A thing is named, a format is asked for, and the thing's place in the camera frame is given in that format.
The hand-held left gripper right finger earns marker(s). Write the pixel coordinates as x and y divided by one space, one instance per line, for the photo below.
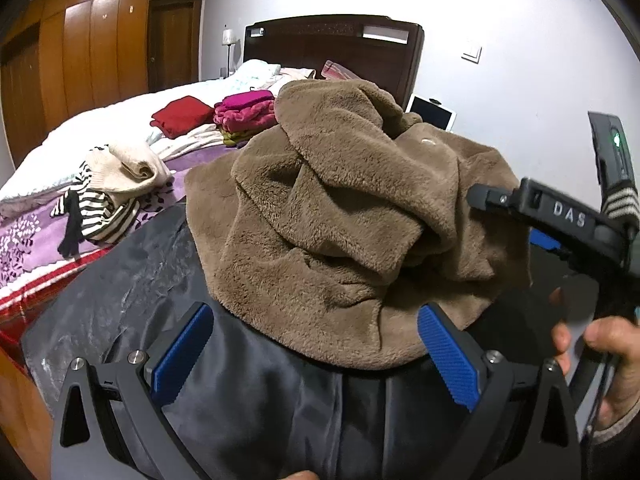
447 360

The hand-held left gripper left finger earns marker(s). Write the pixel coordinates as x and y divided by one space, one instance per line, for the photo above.
180 355

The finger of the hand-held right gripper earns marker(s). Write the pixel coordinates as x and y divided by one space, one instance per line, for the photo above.
492 200
545 240

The brown fleece sweater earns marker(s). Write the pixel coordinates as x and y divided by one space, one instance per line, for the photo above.
325 210

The magenta folded clothes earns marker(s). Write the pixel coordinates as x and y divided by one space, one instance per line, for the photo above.
245 110

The person's right hand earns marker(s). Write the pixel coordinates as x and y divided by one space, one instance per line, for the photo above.
622 340

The person's left hand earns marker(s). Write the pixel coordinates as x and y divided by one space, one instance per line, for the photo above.
299 476

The striped knit band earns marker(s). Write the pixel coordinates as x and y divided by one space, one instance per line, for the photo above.
620 205

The black cover sheet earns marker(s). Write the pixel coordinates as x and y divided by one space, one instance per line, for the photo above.
150 285

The white tablet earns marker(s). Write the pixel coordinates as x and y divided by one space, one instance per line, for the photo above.
435 115

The black white striped sweater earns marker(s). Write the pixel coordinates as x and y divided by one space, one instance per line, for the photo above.
107 220

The purple floral blanket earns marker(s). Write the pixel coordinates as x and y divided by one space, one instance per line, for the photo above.
30 240

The cream knit sweater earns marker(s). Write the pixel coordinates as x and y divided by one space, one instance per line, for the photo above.
130 165

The pink striped pillow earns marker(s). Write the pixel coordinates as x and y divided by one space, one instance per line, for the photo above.
340 71

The white striped cloth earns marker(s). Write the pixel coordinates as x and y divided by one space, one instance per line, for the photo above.
190 142

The olive folded garment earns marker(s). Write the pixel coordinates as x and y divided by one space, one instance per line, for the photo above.
237 139

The dark wooden bed headboard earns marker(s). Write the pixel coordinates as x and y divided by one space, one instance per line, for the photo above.
325 45

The white crumpled clothing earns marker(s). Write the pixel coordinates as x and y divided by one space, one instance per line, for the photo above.
290 77

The red folded garment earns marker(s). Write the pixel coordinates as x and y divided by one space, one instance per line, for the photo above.
182 115

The white quilt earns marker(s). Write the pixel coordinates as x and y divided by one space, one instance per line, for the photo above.
100 125

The brown wooden door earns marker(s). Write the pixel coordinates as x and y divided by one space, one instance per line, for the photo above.
172 45

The white bedside lamp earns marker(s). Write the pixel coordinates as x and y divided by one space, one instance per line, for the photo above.
229 36

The wooden wardrobe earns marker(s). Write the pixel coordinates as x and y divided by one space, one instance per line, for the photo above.
75 60

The white wall switch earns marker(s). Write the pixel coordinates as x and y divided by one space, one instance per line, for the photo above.
471 53

